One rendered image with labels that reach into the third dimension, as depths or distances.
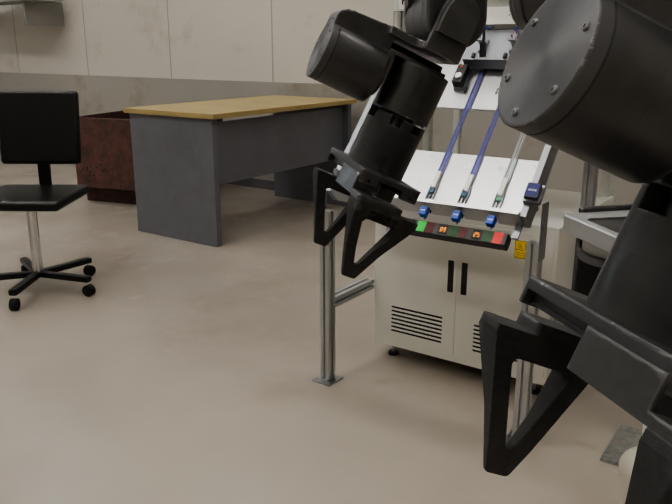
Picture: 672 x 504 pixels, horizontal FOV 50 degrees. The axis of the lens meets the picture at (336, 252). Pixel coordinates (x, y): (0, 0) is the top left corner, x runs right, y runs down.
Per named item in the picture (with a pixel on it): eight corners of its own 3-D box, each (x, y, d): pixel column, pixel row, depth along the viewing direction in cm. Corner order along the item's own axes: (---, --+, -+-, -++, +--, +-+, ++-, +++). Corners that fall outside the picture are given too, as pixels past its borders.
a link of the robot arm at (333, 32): (488, 6, 64) (452, 11, 72) (375, -57, 61) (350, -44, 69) (430, 131, 66) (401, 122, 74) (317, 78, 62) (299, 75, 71)
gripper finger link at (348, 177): (322, 273, 65) (367, 178, 63) (302, 248, 71) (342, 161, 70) (386, 296, 68) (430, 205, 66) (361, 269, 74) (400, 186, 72)
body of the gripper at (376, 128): (355, 186, 65) (390, 110, 64) (323, 162, 74) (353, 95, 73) (414, 211, 68) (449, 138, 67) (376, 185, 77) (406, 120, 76)
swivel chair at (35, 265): (53, 264, 408) (33, 88, 382) (132, 282, 378) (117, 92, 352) (-52, 296, 357) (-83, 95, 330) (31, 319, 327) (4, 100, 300)
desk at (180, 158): (356, 205, 558) (356, 99, 536) (218, 249, 440) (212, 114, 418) (276, 194, 602) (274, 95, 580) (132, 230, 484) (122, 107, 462)
